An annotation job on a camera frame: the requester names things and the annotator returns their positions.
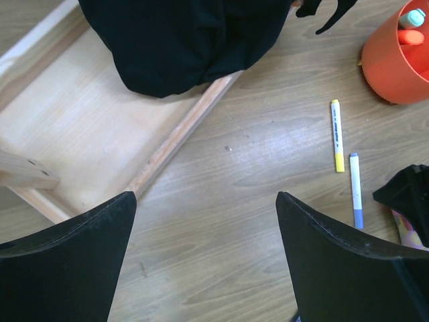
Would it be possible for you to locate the orange black highlighter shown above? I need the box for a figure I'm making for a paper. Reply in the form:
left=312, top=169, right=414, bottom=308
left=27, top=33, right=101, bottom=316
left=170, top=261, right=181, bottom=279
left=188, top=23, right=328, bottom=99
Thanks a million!
left=397, top=30, right=424, bottom=46

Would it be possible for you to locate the pink lidded pen tube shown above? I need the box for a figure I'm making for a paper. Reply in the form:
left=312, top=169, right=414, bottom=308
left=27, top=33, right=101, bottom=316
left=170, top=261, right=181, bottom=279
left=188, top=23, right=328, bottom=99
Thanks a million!
left=391, top=210, right=428, bottom=251

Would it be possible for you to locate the orange round pen organizer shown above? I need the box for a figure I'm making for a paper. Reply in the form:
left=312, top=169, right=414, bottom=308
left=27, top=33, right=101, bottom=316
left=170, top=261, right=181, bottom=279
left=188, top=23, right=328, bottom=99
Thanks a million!
left=361, top=1, right=428, bottom=105

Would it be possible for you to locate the yellow capped white marker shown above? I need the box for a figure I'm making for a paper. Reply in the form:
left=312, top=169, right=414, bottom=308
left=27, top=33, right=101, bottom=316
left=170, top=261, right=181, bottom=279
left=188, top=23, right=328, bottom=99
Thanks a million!
left=330, top=99, right=345, bottom=172

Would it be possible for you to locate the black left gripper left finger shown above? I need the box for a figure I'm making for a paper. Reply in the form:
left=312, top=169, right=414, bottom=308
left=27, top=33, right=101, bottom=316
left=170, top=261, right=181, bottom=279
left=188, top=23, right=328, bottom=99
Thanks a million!
left=1, top=191, right=137, bottom=321

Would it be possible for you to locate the blue capped white marker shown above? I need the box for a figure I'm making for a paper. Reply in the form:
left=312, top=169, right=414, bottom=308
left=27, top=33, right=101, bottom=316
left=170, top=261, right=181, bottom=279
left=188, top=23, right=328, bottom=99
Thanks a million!
left=349, top=152, right=364, bottom=229

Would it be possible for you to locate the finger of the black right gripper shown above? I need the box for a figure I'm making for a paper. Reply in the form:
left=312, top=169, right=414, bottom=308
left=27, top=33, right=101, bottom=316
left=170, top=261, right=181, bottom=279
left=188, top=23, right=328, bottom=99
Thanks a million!
left=373, top=164, right=428, bottom=247

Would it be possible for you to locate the black t-shirt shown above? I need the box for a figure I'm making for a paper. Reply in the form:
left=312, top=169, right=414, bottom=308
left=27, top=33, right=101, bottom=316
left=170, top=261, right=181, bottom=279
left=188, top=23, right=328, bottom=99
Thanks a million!
left=77, top=0, right=358, bottom=99

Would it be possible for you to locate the wooden clothes rack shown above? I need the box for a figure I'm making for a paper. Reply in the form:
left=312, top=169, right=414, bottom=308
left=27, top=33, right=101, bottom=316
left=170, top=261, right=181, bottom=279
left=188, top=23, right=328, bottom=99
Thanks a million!
left=1, top=1, right=239, bottom=223

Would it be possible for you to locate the mint green highlighter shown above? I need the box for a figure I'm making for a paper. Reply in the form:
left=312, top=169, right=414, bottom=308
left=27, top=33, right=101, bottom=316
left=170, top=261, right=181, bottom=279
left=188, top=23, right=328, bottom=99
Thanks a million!
left=398, top=8, right=426, bottom=30

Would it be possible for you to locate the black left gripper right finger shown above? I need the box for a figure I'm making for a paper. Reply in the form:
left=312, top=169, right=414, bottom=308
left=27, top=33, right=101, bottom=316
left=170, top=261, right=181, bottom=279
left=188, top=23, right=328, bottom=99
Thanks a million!
left=275, top=192, right=428, bottom=321

